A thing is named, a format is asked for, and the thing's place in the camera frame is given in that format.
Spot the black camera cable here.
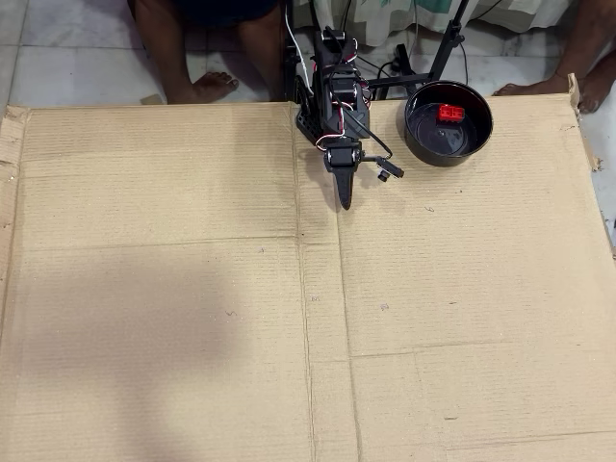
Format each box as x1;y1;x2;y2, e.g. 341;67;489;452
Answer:
356;115;395;163

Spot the black tripod stand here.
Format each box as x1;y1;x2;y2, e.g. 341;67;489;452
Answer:
369;0;472;101

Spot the white cable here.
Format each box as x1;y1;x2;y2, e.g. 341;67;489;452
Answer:
283;0;315;76

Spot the black floor cable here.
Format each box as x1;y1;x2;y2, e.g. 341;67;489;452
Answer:
454;0;504;86

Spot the bare foot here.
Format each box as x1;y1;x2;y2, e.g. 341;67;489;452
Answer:
492;71;574;98

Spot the black round bin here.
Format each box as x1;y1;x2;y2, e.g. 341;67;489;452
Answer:
402;79;495;168

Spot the bare leg with foot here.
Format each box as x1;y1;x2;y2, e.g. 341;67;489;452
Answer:
575;0;616;116
129;0;241;106

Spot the large flat cardboard sheet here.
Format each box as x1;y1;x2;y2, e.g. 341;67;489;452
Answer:
0;72;616;462

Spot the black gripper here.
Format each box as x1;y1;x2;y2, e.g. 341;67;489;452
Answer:
322;145;365;212

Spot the red lego block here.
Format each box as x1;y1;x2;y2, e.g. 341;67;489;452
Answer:
436;103;467;123

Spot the bare lower leg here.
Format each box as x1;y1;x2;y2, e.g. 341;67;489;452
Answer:
234;12;286;103

